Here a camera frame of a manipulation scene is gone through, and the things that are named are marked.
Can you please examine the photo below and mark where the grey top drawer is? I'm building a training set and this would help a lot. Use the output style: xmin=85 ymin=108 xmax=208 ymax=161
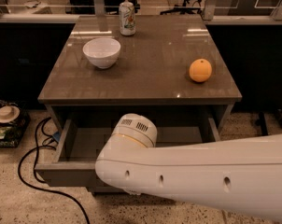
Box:
xmin=35 ymin=118 xmax=219 ymax=193

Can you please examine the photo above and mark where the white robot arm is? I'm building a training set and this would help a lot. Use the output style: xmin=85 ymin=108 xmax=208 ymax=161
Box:
xmin=95 ymin=113 xmax=282 ymax=222

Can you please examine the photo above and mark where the grey drawer cabinet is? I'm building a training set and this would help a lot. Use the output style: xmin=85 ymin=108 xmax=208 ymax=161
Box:
xmin=37 ymin=14 xmax=243 ymax=196

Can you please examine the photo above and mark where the white ceramic bowl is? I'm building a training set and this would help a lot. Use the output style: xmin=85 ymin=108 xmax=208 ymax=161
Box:
xmin=82 ymin=37 xmax=121 ymax=69

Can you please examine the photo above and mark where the orange fruit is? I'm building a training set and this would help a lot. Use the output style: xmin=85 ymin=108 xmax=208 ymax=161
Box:
xmin=189 ymin=59 xmax=212 ymax=83

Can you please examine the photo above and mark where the black stand leg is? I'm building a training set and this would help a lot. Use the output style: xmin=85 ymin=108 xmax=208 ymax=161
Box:
xmin=256 ymin=112 xmax=268 ymax=136

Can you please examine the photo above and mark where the dark box of items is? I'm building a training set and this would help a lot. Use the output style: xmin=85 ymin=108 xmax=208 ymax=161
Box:
xmin=0 ymin=100 xmax=30 ymax=147

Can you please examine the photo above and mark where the tan toy hat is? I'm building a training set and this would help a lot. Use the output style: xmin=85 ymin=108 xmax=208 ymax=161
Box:
xmin=0 ymin=105 xmax=21 ymax=123

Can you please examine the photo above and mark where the black floor cable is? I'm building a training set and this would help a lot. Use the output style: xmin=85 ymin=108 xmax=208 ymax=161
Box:
xmin=17 ymin=117 xmax=92 ymax=224

